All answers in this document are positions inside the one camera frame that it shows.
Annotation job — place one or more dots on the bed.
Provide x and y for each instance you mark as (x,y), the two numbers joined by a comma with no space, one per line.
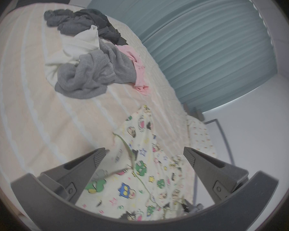
(38,105)

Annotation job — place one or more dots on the white printed pillow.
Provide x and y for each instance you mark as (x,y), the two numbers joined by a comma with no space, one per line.
(200,133)

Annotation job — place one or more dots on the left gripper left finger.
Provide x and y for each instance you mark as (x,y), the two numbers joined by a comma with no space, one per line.
(79,173)

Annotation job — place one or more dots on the grey bedside table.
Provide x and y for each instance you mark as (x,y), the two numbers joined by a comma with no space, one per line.
(195,113)

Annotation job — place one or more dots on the white printed pyjama top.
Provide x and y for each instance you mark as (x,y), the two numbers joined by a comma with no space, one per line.
(147,177)

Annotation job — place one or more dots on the dark grey garment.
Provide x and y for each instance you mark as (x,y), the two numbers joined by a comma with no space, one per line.
(62,20)

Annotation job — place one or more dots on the white knitted garment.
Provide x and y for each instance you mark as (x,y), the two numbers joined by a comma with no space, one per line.
(72,47)

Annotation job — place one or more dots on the black garment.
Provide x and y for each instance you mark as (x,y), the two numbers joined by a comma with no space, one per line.
(103,25)

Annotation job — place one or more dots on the blue-green curtain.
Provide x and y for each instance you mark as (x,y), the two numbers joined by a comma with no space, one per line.
(159,3)
(219,61)

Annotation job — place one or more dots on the pink garment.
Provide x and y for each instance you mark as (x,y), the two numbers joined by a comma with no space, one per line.
(141,78)

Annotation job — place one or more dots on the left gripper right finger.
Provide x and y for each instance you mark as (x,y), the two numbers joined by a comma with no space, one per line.
(210,174)

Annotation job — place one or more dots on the grey knitted garment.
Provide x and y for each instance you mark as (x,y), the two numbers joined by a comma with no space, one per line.
(86,76)

